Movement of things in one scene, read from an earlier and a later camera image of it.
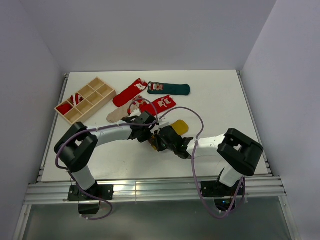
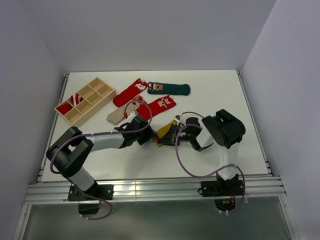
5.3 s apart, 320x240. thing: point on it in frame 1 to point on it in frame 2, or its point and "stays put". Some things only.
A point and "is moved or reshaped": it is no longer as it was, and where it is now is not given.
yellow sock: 181,126 is moved or reshaped
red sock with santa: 64,108 stays put
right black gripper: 157,143 to 169,139
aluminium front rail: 58,193 stays put
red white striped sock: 76,99 stays put
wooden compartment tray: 94,94 stays put
